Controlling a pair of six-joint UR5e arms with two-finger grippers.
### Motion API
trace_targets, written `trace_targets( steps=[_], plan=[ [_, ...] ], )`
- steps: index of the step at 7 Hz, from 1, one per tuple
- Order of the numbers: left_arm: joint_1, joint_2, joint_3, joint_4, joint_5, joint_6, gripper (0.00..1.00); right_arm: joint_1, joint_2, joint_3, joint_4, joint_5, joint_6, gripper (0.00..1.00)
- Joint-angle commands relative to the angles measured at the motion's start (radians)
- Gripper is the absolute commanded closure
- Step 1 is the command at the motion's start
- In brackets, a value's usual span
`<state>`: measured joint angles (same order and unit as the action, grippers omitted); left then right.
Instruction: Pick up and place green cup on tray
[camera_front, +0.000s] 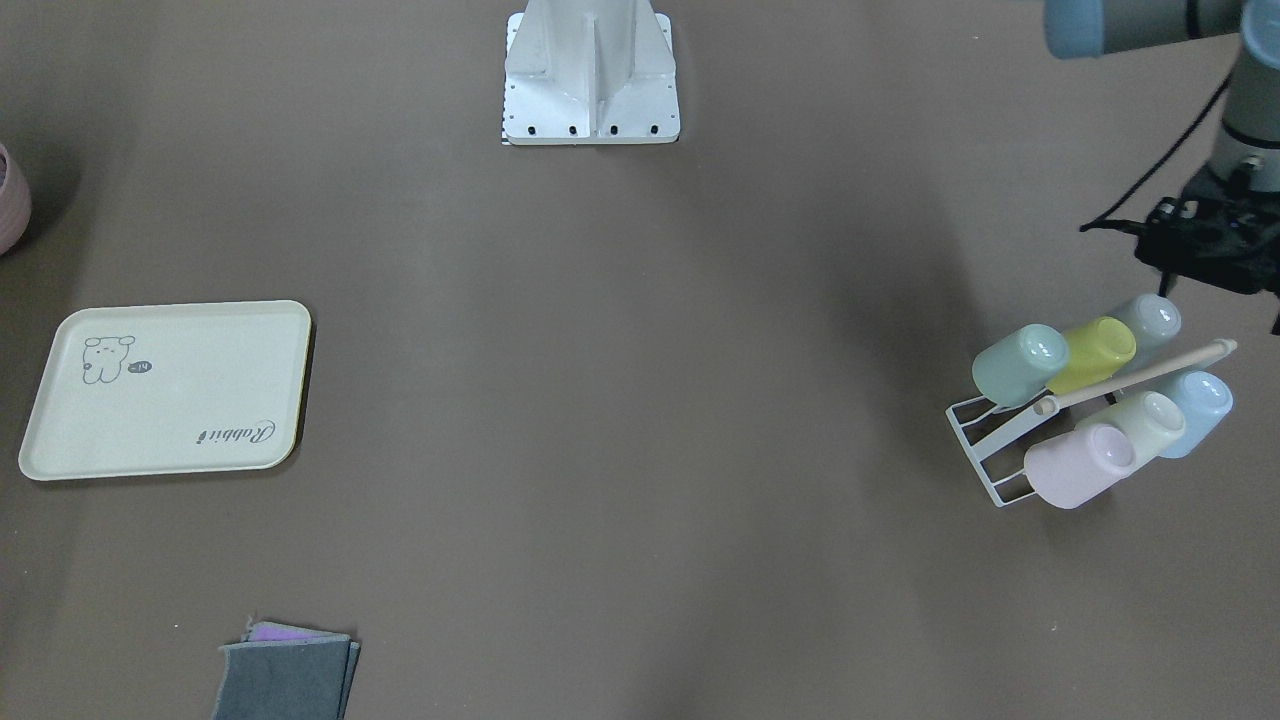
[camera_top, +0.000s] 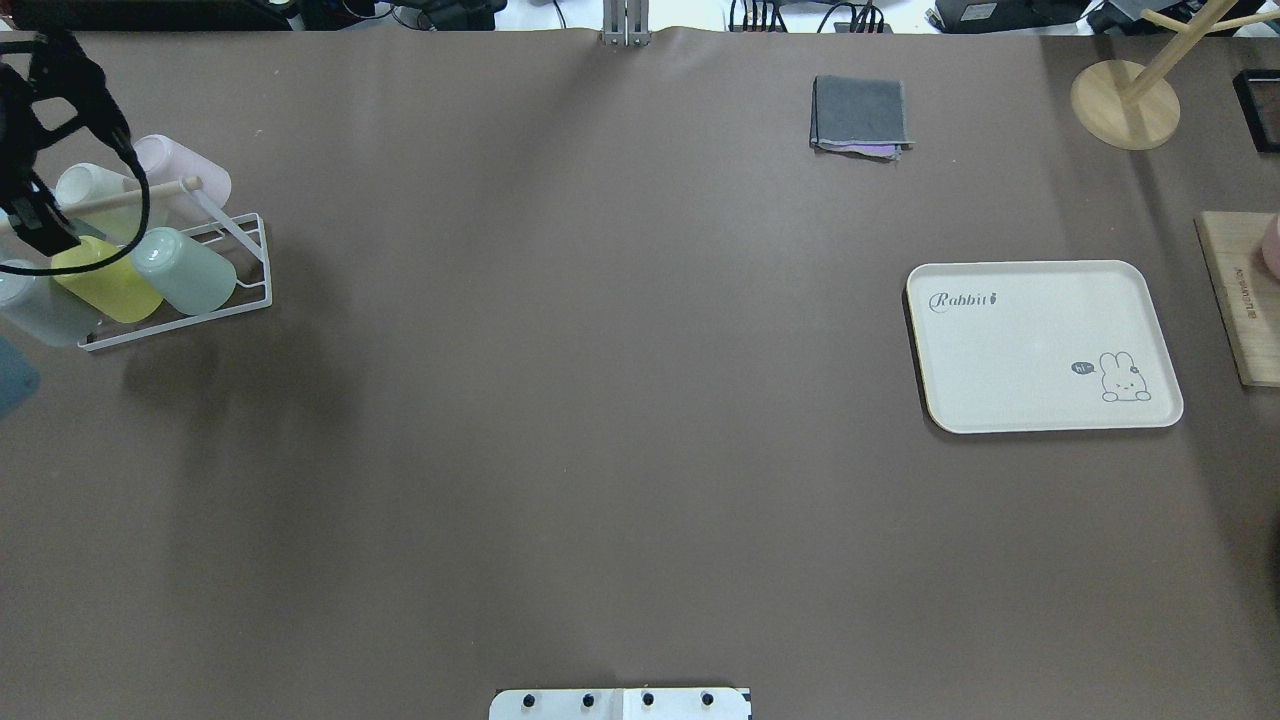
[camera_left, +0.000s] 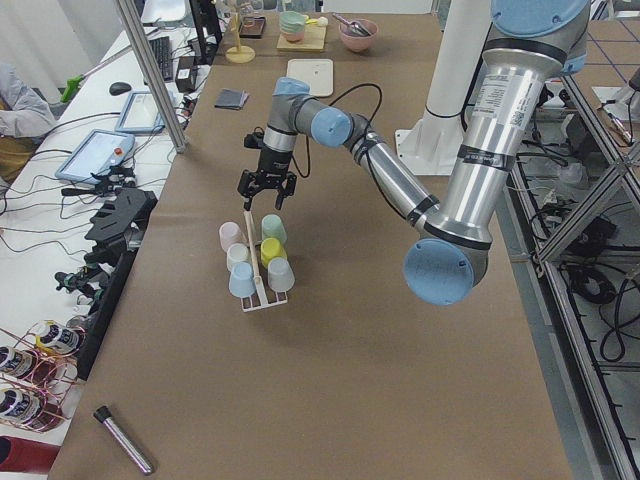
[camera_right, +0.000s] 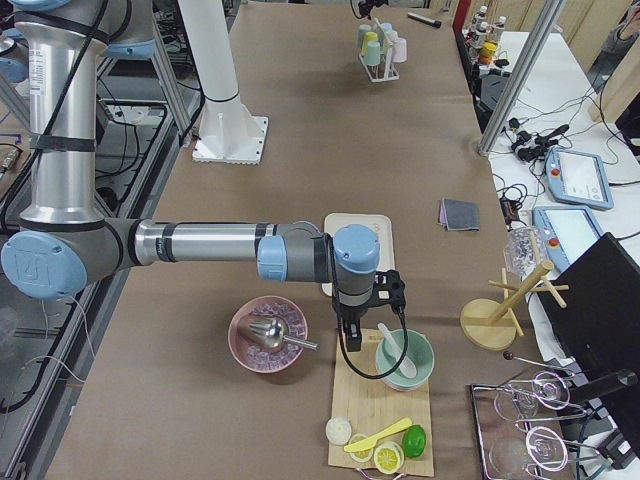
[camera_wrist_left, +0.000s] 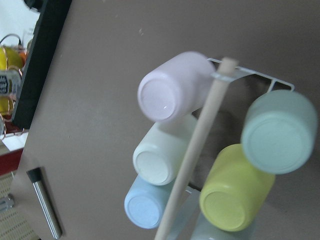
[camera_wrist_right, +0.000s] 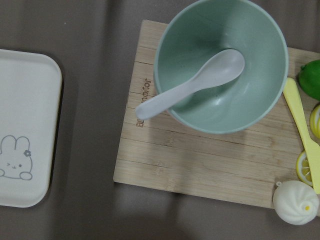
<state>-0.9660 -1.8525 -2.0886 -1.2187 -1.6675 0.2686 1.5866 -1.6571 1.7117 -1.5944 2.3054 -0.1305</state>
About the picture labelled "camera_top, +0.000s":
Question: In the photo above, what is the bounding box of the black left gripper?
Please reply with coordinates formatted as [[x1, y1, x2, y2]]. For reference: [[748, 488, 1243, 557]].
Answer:
[[1, 170, 79, 258]]

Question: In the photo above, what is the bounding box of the white wire cup rack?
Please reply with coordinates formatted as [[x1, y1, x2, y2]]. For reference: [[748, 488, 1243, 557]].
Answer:
[[0, 176, 274, 352]]

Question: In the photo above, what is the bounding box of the cream plastic cup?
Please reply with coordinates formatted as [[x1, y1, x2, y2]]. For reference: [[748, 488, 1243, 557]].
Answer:
[[52, 161, 141, 246]]

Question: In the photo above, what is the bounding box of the black framed tray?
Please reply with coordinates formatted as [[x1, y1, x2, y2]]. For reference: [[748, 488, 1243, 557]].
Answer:
[[1233, 69, 1279, 152]]

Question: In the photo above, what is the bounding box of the pink plastic cup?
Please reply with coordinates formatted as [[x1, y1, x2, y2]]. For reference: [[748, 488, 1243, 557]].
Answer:
[[133, 135, 232, 227]]

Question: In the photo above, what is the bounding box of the white rabbit tray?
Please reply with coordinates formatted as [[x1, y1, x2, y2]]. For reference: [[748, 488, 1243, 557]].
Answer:
[[905, 260, 1184, 434]]

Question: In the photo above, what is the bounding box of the aluminium frame post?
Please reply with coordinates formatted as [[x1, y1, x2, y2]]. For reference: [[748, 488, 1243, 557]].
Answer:
[[600, 0, 652, 47]]

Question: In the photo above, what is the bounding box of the green plastic cup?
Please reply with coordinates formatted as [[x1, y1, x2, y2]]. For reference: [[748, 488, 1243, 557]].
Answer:
[[128, 227, 237, 316]]

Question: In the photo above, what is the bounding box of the grey plastic cup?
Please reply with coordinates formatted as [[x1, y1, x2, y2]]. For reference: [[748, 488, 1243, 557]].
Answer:
[[1, 272, 101, 347]]

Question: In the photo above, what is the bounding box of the yellow plastic cup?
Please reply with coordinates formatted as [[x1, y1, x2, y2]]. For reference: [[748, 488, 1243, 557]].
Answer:
[[50, 234, 164, 324]]

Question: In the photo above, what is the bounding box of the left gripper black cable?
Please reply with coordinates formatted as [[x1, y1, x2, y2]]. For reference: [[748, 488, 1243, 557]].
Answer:
[[0, 140, 154, 277]]

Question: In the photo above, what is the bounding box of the folded grey cloth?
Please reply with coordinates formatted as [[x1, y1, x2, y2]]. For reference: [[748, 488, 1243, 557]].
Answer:
[[809, 76, 913, 161]]

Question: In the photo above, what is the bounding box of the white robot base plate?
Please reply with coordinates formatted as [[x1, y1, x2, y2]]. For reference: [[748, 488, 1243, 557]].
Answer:
[[488, 685, 753, 719]]

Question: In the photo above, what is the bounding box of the bamboo cutting board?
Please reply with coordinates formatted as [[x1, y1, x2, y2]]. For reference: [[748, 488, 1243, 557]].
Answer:
[[1196, 211, 1279, 388]]

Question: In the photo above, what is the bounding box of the wooden mug tree stand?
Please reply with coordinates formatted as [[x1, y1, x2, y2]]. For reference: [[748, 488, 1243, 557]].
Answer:
[[1070, 1, 1279, 151]]

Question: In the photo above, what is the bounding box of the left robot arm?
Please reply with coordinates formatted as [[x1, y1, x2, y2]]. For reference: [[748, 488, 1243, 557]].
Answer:
[[1, 28, 140, 258]]

